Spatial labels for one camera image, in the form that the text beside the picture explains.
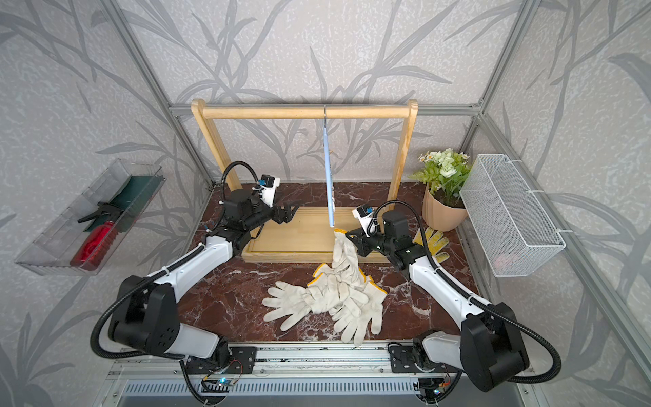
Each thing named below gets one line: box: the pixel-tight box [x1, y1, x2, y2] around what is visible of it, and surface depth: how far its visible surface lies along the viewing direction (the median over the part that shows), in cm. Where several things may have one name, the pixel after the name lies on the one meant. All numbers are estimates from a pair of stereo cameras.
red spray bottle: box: [69, 201, 123, 271], surface depth 60 cm
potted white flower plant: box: [411, 148, 472, 232], surface depth 88 cm
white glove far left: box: [261, 281, 313, 331], surface depth 86 cm
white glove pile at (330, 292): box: [302, 263, 369, 318], surface depth 84 cm
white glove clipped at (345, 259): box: [332, 228, 362, 288], surface depth 86 cm
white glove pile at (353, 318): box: [331, 281, 388, 347], surface depth 82 cm
